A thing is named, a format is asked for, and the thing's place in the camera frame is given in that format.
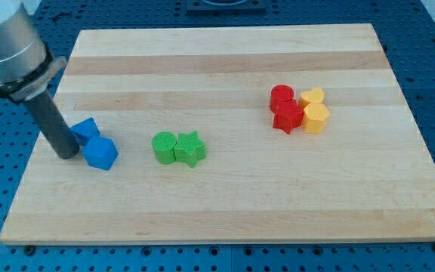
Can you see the wooden board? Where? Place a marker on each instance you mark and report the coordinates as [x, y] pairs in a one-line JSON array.
[[366, 178]]

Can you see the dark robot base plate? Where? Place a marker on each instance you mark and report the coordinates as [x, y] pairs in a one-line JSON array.
[[211, 6]]

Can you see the blue triangle block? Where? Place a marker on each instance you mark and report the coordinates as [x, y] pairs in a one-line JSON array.
[[85, 130]]

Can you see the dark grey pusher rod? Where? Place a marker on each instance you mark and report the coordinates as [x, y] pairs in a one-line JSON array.
[[52, 125]]

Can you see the green cylinder block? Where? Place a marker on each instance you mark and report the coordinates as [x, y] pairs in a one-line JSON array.
[[163, 146]]

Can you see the green star block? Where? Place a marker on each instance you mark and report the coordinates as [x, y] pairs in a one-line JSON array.
[[189, 149]]

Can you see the yellow heart block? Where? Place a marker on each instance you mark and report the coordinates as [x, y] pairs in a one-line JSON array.
[[313, 96]]

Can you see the blue cube block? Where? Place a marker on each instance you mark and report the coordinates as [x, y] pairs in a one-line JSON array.
[[100, 152]]

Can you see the yellow hexagon block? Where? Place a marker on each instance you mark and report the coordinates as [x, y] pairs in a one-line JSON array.
[[315, 118]]

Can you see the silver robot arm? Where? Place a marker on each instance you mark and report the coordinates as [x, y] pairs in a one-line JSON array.
[[26, 68]]

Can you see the red star block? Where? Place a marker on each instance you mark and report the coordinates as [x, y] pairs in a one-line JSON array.
[[287, 116]]

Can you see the red cylinder block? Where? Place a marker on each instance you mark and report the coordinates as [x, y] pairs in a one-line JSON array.
[[280, 93]]

